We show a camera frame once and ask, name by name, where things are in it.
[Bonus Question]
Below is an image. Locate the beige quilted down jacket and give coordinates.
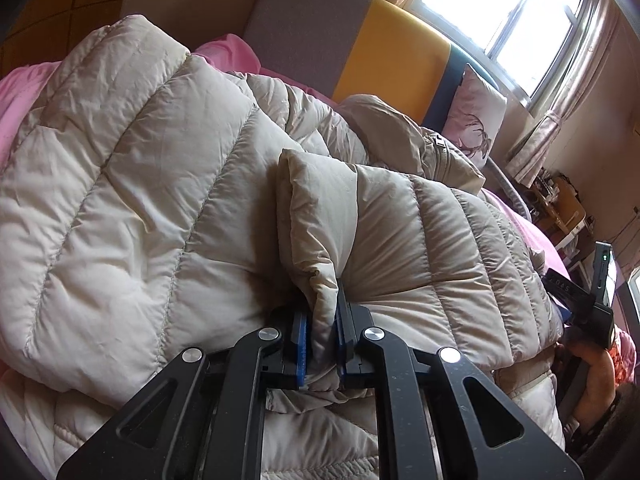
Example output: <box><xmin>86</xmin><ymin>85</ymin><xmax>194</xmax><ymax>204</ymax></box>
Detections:
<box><xmin>0</xmin><ymin>14</ymin><xmax>568</xmax><ymax>480</ymax></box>

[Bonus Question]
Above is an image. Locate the person's right hand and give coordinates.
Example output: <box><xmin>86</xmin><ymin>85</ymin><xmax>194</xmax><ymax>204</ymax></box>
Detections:
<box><xmin>556</xmin><ymin>339</ymin><xmax>616</xmax><ymax>432</ymax></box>

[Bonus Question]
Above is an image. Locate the cluttered wooden desk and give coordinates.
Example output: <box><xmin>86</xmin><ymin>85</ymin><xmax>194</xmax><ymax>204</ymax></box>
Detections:
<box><xmin>527</xmin><ymin>169</ymin><xmax>588</xmax><ymax>260</ymax></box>

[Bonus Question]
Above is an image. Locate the right pink curtain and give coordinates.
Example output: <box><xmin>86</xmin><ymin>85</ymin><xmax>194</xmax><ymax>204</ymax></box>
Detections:
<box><xmin>506</xmin><ymin>0</ymin><xmax>620</xmax><ymax>188</ymax></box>

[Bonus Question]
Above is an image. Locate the deer print pillow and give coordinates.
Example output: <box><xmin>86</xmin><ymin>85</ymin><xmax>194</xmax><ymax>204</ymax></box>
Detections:
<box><xmin>442</xmin><ymin>64</ymin><xmax>508</xmax><ymax>169</ymax></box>

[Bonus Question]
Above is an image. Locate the window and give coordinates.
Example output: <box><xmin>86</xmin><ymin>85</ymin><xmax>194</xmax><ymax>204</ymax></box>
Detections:
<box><xmin>408</xmin><ymin>0</ymin><xmax>591</xmax><ymax>108</ymax></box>

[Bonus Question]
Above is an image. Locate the grey yellow blue headboard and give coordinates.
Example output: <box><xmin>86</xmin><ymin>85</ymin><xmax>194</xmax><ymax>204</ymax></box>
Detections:
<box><xmin>242</xmin><ymin>0</ymin><xmax>475</xmax><ymax>131</ymax></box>

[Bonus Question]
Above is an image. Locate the pink bed blanket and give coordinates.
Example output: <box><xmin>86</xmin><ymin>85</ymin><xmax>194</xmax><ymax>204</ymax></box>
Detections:
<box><xmin>0</xmin><ymin>32</ymin><xmax>572</xmax><ymax>376</ymax></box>

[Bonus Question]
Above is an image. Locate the brown wooden wardrobe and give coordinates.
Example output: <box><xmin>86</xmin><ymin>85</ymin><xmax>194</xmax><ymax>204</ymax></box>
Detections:
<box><xmin>1</xmin><ymin>0</ymin><xmax>122</xmax><ymax>76</ymax></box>

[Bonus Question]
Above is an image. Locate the grey curved bed rail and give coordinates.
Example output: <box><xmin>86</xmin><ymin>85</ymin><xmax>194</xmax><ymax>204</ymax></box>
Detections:
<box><xmin>485</xmin><ymin>157</ymin><xmax>532</xmax><ymax>221</ymax></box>

